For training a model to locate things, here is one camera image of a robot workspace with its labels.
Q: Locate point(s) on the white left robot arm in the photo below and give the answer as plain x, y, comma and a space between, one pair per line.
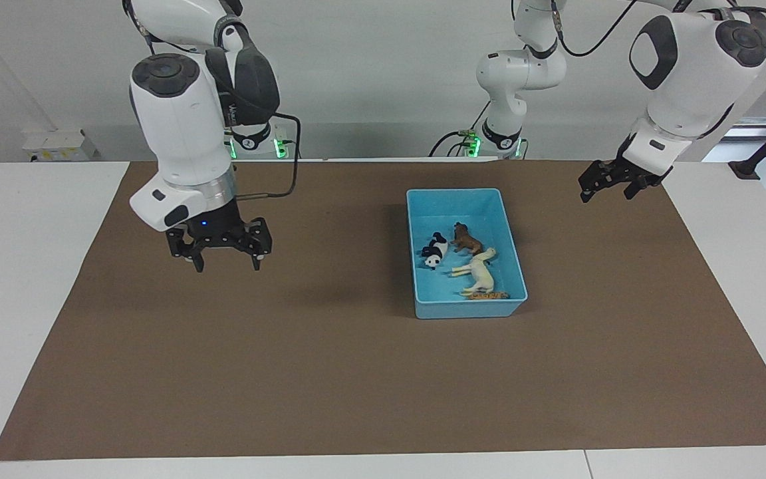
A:
689, 73

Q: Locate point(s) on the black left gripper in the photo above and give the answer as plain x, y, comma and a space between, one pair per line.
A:
636, 171

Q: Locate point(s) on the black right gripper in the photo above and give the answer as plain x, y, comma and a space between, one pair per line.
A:
217, 229

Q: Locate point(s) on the cream white llama toy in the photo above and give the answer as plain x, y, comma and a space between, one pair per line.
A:
479, 273

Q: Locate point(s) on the white background box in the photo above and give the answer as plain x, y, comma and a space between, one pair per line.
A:
57, 143

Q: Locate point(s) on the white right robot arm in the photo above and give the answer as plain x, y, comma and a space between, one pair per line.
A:
183, 126

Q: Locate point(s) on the orange striped tiger toy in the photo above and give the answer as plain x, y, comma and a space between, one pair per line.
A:
486, 295

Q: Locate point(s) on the black and white panda toy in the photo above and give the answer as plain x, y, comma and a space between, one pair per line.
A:
435, 251

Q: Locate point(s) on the brown table mat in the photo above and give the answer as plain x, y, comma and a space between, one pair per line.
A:
356, 386

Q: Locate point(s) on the light blue plastic storage box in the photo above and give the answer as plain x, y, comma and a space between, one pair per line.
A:
466, 309

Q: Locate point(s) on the brown lion toy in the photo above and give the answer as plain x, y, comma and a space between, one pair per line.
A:
466, 239

